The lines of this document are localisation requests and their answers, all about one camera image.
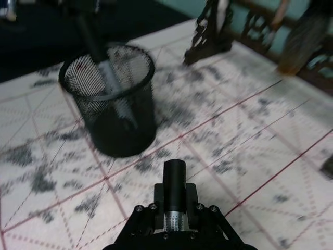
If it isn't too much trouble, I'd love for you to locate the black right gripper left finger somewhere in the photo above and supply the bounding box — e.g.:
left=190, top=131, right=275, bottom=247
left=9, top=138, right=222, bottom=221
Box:
left=113, top=182, right=168, bottom=246

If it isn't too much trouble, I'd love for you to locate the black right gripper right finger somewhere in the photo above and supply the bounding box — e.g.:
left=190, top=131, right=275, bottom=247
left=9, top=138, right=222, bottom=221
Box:
left=184, top=182, right=245, bottom=245

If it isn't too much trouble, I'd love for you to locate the black pen with silver band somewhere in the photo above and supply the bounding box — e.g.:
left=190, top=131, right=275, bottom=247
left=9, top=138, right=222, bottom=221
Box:
left=163, top=159, right=190, bottom=233

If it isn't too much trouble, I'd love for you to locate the white felt mat, red grid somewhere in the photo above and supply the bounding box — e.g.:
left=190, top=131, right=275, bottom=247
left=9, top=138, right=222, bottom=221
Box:
left=0, top=18, right=333, bottom=250

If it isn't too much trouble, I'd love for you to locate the black mesh pen cup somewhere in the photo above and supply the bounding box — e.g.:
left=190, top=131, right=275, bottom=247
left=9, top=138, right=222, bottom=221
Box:
left=58, top=42, right=158, bottom=158

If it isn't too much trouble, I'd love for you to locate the small dark flat object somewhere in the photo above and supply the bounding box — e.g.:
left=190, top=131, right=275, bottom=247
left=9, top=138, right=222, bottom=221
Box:
left=320, top=156, right=333, bottom=181

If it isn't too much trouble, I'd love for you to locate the dark carved wooden brush rack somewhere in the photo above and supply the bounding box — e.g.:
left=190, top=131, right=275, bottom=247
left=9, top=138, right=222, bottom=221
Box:
left=183, top=0, right=333, bottom=88

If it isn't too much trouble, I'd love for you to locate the black and grey pen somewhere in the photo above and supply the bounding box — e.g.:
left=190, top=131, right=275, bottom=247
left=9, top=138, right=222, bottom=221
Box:
left=74, top=10, right=139, bottom=129

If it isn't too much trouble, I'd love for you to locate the large brown-haired calligraphy brush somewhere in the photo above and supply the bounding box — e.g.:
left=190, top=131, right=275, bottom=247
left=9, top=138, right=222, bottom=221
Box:
left=276, top=14, right=329, bottom=77

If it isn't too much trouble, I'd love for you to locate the thin brown-handled calligraphy brush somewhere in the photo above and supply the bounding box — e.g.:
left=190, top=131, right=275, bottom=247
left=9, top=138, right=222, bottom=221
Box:
left=269, top=0, right=290, bottom=40

